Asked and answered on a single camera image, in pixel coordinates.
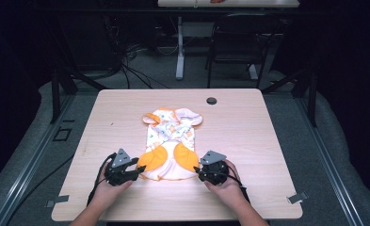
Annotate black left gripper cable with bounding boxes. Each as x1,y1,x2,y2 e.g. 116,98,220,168
86,152,118,207

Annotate person's left hand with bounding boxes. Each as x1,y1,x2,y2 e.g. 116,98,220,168
90,160,134,211

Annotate person's right hand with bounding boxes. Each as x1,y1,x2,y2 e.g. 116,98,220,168
203,158,249,211

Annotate black floor cables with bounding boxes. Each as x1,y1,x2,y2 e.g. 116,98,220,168
110,40,171,90

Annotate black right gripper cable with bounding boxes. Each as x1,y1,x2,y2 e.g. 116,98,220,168
225,163,251,204

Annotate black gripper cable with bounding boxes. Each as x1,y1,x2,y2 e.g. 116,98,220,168
225,163,251,204
86,152,118,207

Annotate white table leg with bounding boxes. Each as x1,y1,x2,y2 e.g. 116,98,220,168
175,16,185,81

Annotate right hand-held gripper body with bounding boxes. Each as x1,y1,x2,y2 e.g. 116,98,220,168
198,150,230,186

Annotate orange and white baby garment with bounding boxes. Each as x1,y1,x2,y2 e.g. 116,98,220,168
137,106,203,182

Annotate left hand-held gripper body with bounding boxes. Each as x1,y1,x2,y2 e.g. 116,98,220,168
104,148,139,187

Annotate black chair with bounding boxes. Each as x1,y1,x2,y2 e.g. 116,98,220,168
204,12,281,89

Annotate black metal stand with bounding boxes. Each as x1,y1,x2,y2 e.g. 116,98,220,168
49,18,108,124
261,67,318,128

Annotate grey tape strip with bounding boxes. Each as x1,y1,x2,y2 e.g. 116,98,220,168
44,194,71,208
286,191,309,204

